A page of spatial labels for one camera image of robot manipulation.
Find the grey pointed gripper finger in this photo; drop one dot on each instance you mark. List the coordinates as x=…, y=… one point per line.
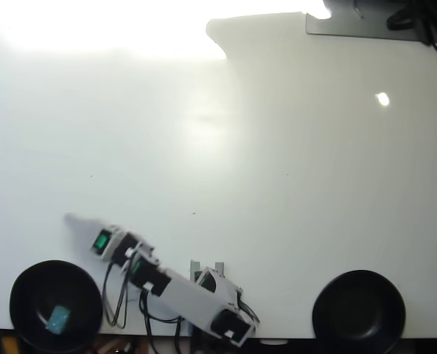
x=85, y=222

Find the grey gripper body green label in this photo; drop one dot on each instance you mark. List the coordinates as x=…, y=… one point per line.
x=111, y=239

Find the blue speckled cube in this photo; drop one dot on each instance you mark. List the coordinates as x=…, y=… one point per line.
x=58, y=319

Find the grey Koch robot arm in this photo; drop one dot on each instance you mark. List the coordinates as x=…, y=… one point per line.
x=192, y=298

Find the black bowl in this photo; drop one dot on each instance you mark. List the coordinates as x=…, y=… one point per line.
x=358, y=313
x=26, y=295

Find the grey monitor stand plate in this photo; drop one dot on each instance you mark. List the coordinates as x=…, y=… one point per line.
x=351, y=27

